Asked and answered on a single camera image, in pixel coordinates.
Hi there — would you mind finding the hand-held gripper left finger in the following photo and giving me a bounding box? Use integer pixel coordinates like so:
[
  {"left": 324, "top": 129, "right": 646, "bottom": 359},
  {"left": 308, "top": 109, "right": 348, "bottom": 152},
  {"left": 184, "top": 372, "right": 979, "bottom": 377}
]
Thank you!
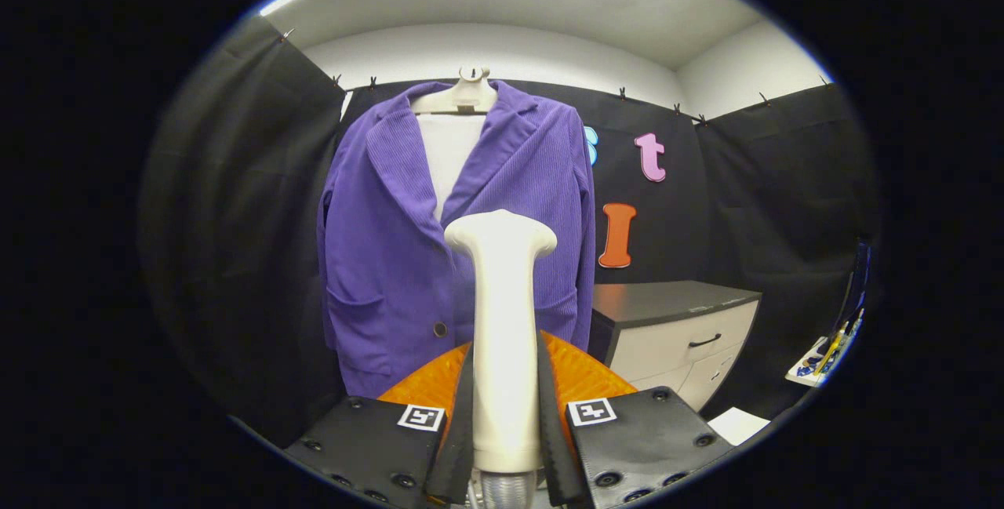
[{"left": 284, "top": 340, "right": 477, "bottom": 509}]

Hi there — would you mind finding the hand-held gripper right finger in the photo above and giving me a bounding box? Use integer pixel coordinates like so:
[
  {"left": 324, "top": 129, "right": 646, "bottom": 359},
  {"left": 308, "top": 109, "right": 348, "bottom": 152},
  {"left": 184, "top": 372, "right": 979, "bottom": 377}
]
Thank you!
[{"left": 537, "top": 329, "right": 738, "bottom": 509}]

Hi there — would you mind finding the grey steamer hose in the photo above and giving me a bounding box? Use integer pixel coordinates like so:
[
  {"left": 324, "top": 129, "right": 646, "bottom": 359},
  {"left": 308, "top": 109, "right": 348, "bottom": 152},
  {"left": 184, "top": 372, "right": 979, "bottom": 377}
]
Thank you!
[{"left": 469, "top": 470, "right": 542, "bottom": 509}]

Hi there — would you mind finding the white garment steamer head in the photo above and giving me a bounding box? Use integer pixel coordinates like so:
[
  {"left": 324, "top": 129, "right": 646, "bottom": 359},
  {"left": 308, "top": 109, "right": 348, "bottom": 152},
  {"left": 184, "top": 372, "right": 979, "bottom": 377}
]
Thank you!
[{"left": 443, "top": 209, "right": 558, "bottom": 474}]

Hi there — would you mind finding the purple corduroy jacket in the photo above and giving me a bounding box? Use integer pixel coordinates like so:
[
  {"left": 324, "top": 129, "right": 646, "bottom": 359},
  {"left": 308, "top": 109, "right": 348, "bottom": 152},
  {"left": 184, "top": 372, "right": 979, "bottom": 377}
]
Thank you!
[{"left": 316, "top": 79, "right": 597, "bottom": 400}]

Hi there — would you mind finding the white cabinet with grey top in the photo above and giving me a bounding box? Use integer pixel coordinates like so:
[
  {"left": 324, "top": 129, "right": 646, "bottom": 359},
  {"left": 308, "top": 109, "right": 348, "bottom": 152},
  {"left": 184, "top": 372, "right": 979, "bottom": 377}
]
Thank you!
[{"left": 588, "top": 280, "right": 763, "bottom": 413}]

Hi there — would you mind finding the white paper sheet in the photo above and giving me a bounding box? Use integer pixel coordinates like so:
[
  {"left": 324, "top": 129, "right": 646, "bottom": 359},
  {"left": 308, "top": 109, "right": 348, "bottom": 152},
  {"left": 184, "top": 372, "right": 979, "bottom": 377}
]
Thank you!
[{"left": 706, "top": 406, "right": 772, "bottom": 447}]

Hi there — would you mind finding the pile of colourful items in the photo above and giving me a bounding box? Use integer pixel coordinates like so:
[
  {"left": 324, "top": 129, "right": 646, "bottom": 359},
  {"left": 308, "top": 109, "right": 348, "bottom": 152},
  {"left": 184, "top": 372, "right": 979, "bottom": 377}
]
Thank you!
[{"left": 787, "top": 238, "right": 873, "bottom": 389}]

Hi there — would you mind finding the beige plastic hanger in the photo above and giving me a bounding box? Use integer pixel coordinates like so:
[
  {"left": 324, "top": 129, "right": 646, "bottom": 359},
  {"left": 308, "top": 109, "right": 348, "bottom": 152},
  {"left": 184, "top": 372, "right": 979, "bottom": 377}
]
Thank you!
[{"left": 409, "top": 64, "right": 500, "bottom": 116}]

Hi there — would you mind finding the row of black clips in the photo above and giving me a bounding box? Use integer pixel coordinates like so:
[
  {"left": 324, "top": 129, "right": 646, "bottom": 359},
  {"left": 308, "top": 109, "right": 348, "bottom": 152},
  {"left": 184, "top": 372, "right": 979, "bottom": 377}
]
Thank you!
[{"left": 278, "top": 27, "right": 834, "bottom": 127}]

